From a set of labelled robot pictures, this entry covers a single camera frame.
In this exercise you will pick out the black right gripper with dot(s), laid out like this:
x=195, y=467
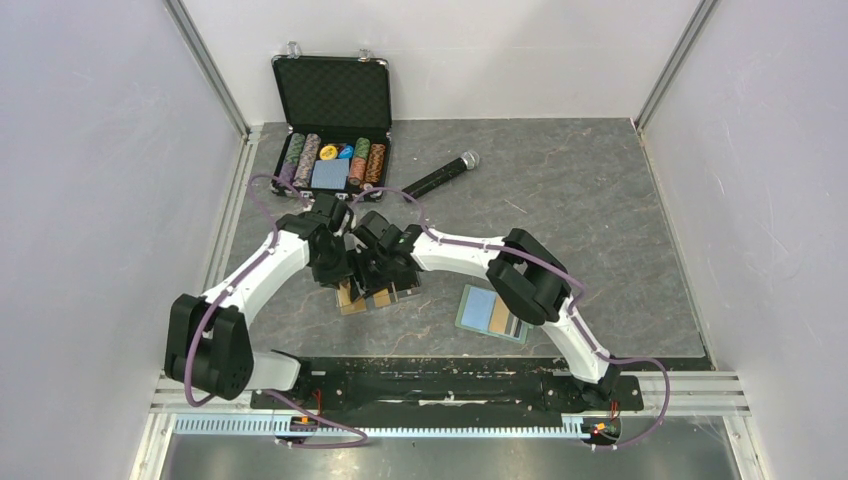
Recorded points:
x=363, y=283

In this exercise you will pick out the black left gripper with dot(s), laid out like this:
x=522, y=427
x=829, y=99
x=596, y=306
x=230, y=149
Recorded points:
x=341, y=272

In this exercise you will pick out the clear acrylic card tray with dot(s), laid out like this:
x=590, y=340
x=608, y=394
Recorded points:
x=393, y=294

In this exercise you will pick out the green card holder wallet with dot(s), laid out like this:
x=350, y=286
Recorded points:
x=482, y=311

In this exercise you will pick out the orange VIP credit card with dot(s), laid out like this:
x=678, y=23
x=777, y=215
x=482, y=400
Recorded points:
x=498, y=318

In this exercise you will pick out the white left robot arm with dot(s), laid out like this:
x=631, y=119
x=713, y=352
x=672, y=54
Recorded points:
x=208, y=345

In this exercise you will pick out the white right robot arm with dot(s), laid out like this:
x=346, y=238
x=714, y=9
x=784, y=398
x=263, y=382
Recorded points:
x=534, y=286

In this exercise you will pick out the gold credit card stack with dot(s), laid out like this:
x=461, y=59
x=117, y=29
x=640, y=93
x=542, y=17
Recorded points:
x=382, y=298

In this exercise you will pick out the orange credit card stack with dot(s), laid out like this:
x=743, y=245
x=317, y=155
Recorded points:
x=346, y=304

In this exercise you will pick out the blue playing card deck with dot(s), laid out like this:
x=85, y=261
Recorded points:
x=330, y=174

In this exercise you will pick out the black poker chip case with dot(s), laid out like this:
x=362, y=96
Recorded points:
x=335, y=107

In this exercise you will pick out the black handheld microphone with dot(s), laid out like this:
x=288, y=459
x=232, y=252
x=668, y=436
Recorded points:
x=467, y=161

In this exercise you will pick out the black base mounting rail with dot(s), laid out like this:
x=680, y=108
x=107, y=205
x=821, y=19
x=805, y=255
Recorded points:
x=461, y=392

